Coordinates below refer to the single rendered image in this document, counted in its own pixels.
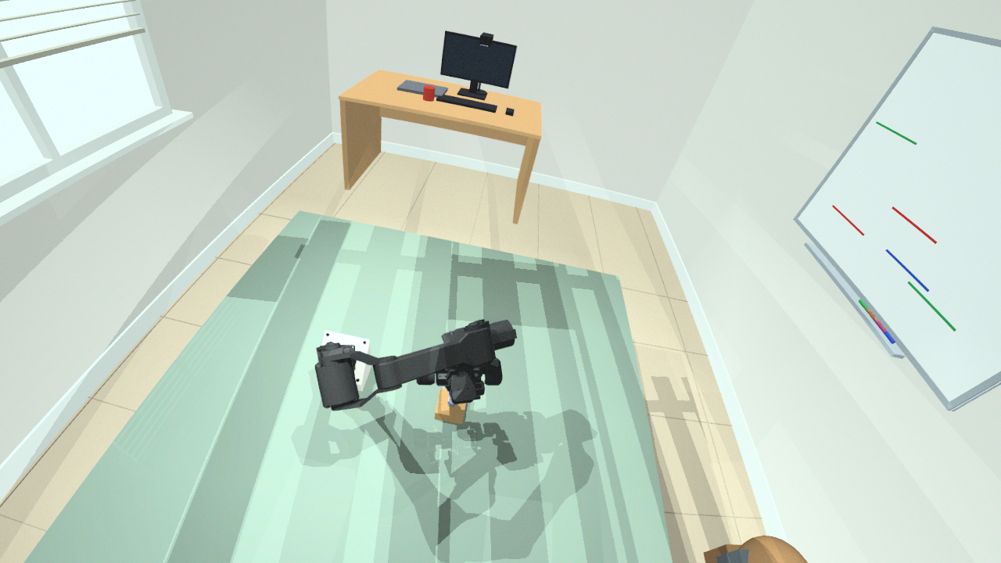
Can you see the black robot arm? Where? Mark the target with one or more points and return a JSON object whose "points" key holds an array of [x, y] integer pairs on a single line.
{"points": [[472, 346]]}

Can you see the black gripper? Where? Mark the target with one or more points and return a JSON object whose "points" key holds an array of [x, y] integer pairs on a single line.
{"points": [[492, 372]]}

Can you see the tan rectangular block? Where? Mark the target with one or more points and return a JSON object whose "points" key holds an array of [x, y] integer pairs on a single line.
{"points": [[446, 412]]}

